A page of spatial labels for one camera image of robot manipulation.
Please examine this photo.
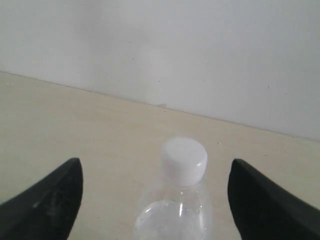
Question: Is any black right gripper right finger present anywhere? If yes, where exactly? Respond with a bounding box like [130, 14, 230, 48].
[227, 159, 320, 240]

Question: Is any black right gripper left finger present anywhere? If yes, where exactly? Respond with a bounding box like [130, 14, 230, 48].
[0, 158, 83, 240]

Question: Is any clear water bottle white cap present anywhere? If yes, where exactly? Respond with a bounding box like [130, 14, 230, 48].
[133, 136, 213, 240]

